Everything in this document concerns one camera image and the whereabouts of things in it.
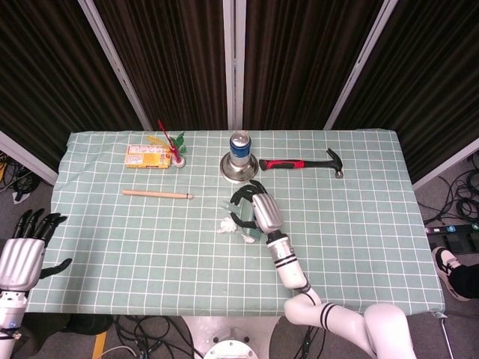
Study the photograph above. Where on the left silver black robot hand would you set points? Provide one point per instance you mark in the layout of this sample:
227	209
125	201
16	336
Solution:
20	261

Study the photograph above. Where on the colourful feather shuttlecock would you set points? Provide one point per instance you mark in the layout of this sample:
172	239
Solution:
179	161

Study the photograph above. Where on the green white checked tablecloth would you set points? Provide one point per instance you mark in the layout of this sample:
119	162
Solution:
149	261

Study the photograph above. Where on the upturned stainless steel bowl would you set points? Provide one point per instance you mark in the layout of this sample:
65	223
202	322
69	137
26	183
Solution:
239	175

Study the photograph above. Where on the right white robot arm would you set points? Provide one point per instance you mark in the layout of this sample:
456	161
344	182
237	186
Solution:
288	269

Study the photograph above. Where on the black power strip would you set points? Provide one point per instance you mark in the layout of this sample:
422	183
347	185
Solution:
453	229

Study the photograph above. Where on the yellow snack box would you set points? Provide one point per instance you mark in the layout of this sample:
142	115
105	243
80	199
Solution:
147	157

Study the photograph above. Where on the white paper ball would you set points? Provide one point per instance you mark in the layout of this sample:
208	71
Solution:
226	226

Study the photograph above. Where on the red black claw hammer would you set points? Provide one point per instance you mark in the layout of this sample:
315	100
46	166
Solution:
284	164

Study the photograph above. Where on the white black sneaker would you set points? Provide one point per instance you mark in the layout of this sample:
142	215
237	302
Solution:
445	265

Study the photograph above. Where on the person's leg black trousers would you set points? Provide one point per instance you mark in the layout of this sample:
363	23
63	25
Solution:
466	278

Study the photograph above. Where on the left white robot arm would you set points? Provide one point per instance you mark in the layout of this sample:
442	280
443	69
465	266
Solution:
9	314

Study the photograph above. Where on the blue silver drink can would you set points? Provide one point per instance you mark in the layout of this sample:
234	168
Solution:
239	153

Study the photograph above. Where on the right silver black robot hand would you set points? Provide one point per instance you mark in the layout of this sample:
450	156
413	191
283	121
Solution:
267	213

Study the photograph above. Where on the wooden stick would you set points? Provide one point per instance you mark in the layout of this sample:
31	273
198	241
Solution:
157	194

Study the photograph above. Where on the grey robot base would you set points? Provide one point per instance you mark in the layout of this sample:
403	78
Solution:
228	344

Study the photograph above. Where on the white partition frame post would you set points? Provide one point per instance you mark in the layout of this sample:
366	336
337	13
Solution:
120	75
445	166
234	56
26	160
355	75

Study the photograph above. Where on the grey-green dustpan brush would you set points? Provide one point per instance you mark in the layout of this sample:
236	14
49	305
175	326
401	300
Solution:
247	212

